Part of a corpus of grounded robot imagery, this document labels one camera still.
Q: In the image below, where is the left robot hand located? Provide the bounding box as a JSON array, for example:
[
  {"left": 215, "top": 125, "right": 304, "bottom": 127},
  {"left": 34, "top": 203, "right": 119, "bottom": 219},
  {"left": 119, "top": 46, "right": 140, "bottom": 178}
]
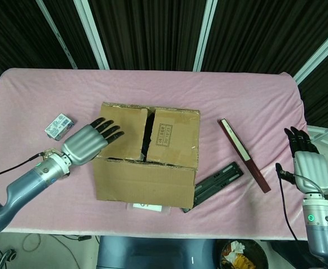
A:
[{"left": 60, "top": 117, "right": 125, "bottom": 166}]

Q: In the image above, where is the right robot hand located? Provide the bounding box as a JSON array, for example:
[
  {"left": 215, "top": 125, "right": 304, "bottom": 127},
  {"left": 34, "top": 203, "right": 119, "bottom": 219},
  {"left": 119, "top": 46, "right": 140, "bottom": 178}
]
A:
[{"left": 275, "top": 126, "right": 328, "bottom": 194}]

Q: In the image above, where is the brown cardboard shipping box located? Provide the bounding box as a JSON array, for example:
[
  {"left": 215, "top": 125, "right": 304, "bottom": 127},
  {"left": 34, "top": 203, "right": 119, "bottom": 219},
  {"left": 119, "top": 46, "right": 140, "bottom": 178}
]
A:
[{"left": 91, "top": 101, "right": 202, "bottom": 210}]

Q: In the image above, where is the slim dark red box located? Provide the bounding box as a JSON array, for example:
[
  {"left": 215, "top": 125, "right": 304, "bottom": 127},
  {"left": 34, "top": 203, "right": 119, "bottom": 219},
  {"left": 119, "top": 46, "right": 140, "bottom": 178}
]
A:
[{"left": 218, "top": 118, "right": 272, "bottom": 194}]

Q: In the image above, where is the small white blue carton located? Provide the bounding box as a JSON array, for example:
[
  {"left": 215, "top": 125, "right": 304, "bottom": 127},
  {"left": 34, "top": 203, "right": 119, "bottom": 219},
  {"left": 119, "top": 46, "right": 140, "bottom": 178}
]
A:
[{"left": 44, "top": 113, "right": 75, "bottom": 141}]

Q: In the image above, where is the white metal rack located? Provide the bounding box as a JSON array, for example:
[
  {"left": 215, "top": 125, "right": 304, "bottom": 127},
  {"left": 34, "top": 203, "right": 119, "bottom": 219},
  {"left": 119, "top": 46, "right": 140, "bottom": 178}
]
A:
[{"left": 306, "top": 125, "right": 328, "bottom": 146}]

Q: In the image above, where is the black folding laptop stand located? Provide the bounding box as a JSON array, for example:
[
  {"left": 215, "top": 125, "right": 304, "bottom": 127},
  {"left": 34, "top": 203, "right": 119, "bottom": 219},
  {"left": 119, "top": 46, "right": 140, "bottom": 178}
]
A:
[{"left": 180, "top": 161, "right": 245, "bottom": 214}]

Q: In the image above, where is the packaged white melamine sponge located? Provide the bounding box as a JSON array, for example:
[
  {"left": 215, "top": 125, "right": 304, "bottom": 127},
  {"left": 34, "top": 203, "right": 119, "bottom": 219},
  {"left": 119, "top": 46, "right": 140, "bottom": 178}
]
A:
[{"left": 126, "top": 202, "right": 173, "bottom": 216}]

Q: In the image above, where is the pink fleece table cloth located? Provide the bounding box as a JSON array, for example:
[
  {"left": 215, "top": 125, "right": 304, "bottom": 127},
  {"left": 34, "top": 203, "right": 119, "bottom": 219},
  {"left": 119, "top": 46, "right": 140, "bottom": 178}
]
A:
[{"left": 0, "top": 68, "right": 312, "bottom": 242}]

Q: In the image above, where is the black waste bin with trash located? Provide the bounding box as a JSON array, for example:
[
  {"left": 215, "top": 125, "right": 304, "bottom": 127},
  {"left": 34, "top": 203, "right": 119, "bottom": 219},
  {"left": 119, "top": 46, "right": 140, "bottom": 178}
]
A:
[{"left": 215, "top": 239, "right": 268, "bottom": 269}]

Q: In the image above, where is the blue grey robot torso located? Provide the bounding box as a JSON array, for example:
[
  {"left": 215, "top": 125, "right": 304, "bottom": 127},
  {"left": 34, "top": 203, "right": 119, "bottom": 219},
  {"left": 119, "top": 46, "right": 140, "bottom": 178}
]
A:
[{"left": 96, "top": 235, "right": 219, "bottom": 269}]

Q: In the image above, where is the silver caster wheel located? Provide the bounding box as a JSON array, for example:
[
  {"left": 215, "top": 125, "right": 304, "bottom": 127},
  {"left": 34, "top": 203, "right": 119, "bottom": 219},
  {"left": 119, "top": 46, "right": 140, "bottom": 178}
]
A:
[{"left": 0, "top": 248, "right": 17, "bottom": 269}]

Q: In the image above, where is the black pleated curtain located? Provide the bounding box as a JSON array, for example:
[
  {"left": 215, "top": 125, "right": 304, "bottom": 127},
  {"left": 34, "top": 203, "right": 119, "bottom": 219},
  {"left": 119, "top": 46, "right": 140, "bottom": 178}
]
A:
[{"left": 0, "top": 0, "right": 328, "bottom": 129}]

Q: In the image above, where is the black left hand cable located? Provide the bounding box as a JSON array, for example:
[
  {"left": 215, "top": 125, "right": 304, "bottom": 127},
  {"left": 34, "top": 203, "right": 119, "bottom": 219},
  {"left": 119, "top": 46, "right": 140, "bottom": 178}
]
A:
[{"left": 0, "top": 152, "right": 45, "bottom": 185}]

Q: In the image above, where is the white frame post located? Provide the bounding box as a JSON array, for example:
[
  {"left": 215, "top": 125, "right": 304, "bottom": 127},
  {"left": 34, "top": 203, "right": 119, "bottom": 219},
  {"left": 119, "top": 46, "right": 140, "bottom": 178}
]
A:
[
  {"left": 36, "top": 0, "right": 78, "bottom": 70},
  {"left": 192, "top": 0, "right": 218, "bottom": 72},
  {"left": 73, "top": 0, "right": 110, "bottom": 71},
  {"left": 293, "top": 26, "right": 328, "bottom": 85}
]

